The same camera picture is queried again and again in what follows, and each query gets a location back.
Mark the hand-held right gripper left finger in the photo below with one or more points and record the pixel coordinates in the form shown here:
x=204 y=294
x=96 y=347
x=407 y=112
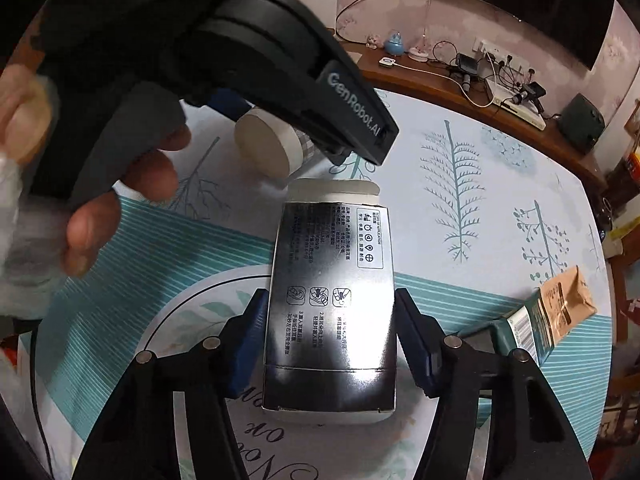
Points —
x=247 y=345

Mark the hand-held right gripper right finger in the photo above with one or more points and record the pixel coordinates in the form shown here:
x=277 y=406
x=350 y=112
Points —
x=415 y=340

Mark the white set-top box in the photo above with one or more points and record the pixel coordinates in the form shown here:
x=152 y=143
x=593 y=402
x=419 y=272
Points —
x=520 y=115

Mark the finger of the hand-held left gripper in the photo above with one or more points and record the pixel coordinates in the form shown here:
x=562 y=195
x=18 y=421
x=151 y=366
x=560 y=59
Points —
x=230 y=102

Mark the white round charger pad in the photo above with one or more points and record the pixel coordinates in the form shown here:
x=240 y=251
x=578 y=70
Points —
x=387 y=63

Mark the wooden television cabinet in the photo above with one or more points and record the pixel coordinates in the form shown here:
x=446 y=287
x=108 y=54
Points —
x=425 y=80

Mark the black flat screen television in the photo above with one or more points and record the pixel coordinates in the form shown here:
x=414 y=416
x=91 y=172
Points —
x=525 y=5

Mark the clear plastic bag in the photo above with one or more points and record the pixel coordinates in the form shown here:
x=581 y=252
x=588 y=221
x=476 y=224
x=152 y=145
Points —
x=25 y=260

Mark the leaf print tablecloth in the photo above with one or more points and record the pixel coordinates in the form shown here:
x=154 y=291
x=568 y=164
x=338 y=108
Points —
x=475 y=210

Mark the small white toy figure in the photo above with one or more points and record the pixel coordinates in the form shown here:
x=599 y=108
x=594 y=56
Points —
x=373 y=41

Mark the black action camera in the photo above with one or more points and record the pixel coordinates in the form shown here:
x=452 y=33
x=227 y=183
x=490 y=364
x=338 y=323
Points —
x=469 y=66

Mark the checked white paper cup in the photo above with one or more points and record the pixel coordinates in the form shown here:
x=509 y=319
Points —
x=262 y=142

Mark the person's left hand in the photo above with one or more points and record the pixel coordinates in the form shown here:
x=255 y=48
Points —
x=100 y=230

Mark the dark green air fryer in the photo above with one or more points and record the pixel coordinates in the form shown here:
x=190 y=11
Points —
x=582 y=122

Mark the blue figure night light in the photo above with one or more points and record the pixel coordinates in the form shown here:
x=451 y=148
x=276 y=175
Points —
x=395 y=42

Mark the black handheld gimbal camera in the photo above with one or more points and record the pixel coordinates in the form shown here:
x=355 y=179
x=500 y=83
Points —
x=530 y=94

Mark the silver rectangular cardboard box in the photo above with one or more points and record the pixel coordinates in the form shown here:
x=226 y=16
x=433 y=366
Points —
x=330 y=310

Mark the brown and green drink carton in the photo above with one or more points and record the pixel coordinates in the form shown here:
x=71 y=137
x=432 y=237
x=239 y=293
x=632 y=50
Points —
x=545 y=310

